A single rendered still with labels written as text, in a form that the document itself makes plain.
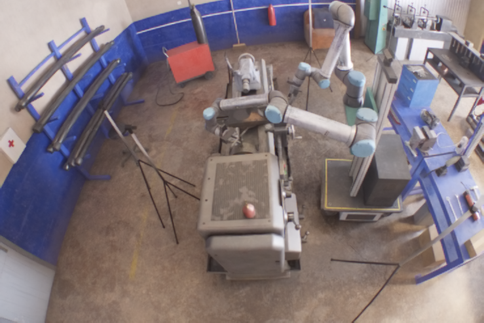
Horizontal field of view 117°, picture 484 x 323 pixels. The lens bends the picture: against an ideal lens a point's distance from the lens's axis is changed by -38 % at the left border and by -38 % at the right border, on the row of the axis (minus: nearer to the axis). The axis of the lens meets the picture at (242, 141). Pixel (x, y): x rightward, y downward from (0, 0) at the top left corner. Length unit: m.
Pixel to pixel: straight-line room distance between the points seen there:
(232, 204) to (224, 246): 0.26
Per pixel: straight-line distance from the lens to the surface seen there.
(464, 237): 2.34
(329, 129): 1.48
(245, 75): 2.75
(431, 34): 6.48
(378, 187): 2.33
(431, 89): 3.05
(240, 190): 1.44
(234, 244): 1.36
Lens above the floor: 2.56
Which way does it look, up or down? 46 degrees down
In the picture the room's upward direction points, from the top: 13 degrees counter-clockwise
